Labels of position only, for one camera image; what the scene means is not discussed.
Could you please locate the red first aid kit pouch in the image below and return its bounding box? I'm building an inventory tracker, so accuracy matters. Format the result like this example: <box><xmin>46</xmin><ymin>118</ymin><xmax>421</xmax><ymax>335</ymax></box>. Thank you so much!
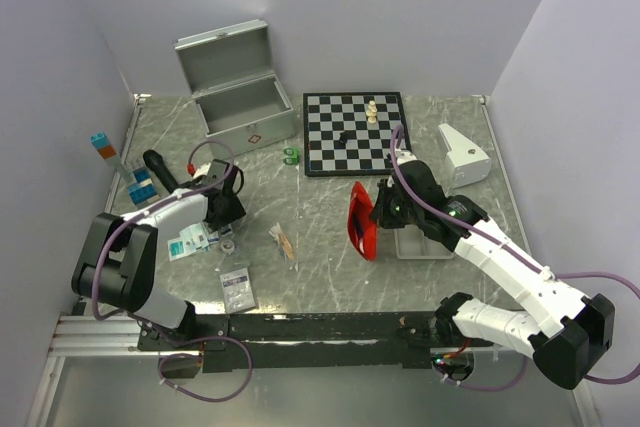
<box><xmin>347</xmin><ymin>181</ymin><xmax>377</xmax><ymax>261</ymax></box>

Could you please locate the medical tape roll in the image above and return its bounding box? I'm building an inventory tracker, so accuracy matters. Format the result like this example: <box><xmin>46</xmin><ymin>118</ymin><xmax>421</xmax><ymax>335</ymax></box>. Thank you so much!
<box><xmin>219</xmin><ymin>239</ymin><xmax>240</xmax><ymax>255</ymax></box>

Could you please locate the metal first aid case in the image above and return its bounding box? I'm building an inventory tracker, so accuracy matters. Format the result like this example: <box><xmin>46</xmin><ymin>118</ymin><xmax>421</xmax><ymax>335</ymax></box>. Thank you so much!
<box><xmin>174</xmin><ymin>19</ymin><xmax>297</xmax><ymax>158</ymax></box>

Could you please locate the white bandage packet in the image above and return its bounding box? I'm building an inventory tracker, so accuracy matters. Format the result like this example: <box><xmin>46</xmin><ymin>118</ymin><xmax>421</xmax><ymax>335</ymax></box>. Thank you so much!
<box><xmin>218</xmin><ymin>225</ymin><xmax>233</xmax><ymax>237</ymax></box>

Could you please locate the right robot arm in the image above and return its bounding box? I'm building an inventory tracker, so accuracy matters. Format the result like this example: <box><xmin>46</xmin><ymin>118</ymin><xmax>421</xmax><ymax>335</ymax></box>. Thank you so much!
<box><xmin>370</xmin><ymin>160</ymin><xmax>615</xmax><ymax>390</ymax></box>

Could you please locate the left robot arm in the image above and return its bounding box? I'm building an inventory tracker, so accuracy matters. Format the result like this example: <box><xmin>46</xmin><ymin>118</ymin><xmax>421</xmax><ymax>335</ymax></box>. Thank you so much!
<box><xmin>71</xmin><ymin>150</ymin><xmax>246</xmax><ymax>349</ymax></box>

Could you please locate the grey plastic tray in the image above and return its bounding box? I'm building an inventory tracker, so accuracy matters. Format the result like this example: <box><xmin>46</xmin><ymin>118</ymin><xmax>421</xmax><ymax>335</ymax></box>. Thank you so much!
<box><xmin>393</xmin><ymin>178</ymin><xmax>455</xmax><ymax>261</ymax></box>

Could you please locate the teal striped wipe packet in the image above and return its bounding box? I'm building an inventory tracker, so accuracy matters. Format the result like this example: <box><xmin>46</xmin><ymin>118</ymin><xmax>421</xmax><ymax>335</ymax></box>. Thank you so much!
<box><xmin>167</xmin><ymin>223</ymin><xmax>209</xmax><ymax>261</ymax></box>

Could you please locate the bag of cotton swabs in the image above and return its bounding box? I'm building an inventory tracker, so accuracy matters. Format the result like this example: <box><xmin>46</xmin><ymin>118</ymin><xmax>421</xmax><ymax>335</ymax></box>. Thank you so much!
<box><xmin>269</xmin><ymin>223</ymin><xmax>298</xmax><ymax>271</ymax></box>

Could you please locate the white gauze pad packet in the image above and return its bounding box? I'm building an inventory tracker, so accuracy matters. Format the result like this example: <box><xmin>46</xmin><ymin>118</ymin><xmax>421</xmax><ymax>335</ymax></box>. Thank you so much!
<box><xmin>220</xmin><ymin>267</ymin><xmax>257</xmax><ymax>314</ymax></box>

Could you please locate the white plastic wedge housing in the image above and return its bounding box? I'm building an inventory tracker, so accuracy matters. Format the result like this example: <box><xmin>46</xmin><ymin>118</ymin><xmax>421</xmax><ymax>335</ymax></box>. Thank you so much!
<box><xmin>438</xmin><ymin>123</ymin><xmax>492</xmax><ymax>188</ymax></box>

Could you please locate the green plastic clip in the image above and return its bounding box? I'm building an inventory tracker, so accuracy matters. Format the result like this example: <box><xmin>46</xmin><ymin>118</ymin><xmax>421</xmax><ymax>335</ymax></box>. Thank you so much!
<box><xmin>283</xmin><ymin>147</ymin><xmax>300</xmax><ymax>166</ymax></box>

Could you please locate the toy brick tower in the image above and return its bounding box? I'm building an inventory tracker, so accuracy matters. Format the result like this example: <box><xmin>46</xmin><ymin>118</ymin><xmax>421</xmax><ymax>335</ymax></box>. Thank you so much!
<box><xmin>90</xmin><ymin>132</ymin><xmax>159</xmax><ymax>207</ymax></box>

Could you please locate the black grey chessboard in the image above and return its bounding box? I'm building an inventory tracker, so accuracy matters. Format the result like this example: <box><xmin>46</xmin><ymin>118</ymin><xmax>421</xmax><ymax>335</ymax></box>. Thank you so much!
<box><xmin>302</xmin><ymin>92</ymin><xmax>407</xmax><ymax>177</ymax></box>

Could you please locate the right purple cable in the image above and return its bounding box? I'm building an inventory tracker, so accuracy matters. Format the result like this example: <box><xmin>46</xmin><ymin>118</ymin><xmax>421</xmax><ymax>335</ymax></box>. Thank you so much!
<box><xmin>389</xmin><ymin>124</ymin><xmax>640</xmax><ymax>392</ymax></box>

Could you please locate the purple cable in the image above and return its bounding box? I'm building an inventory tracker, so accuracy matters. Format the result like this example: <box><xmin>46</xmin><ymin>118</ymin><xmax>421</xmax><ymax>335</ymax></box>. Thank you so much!
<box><xmin>389</xmin><ymin>124</ymin><xmax>640</xmax><ymax>392</ymax></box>
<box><xmin>92</xmin><ymin>140</ymin><xmax>254</xmax><ymax>403</ymax></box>

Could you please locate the black microphone orange ring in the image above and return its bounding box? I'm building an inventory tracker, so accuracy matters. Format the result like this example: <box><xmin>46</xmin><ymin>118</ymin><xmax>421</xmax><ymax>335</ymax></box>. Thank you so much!
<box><xmin>142</xmin><ymin>148</ymin><xmax>181</xmax><ymax>193</ymax></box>

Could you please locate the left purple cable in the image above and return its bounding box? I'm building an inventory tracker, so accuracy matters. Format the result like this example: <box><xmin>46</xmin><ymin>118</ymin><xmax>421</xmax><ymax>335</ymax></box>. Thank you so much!
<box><xmin>92</xmin><ymin>140</ymin><xmax>254</xmax><ymax>403</ymax></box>

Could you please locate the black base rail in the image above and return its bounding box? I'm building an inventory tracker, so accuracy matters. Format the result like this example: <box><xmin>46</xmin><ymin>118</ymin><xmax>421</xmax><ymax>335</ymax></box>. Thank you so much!
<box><xmin>136</xmin><ymin>310</ymin><xmax>496</xmax><ymax>374</ymax></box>

